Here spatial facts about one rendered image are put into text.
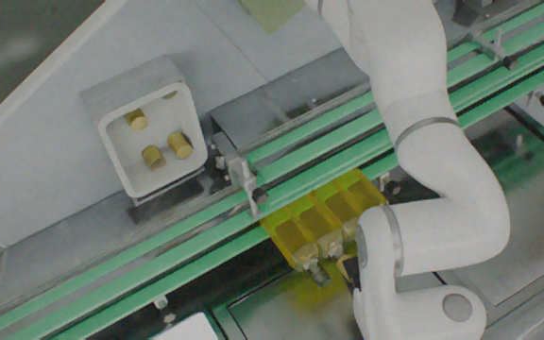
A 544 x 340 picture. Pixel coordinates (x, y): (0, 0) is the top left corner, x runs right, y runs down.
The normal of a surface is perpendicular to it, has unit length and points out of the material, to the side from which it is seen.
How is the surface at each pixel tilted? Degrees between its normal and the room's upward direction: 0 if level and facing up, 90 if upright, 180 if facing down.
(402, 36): 82
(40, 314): 90
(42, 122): 0
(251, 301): 90
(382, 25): 93
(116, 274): 90
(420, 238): 57
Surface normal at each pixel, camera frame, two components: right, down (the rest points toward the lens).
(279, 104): -0.11, -0.63
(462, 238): 0.07, 0.04
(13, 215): 0.50, 0.63
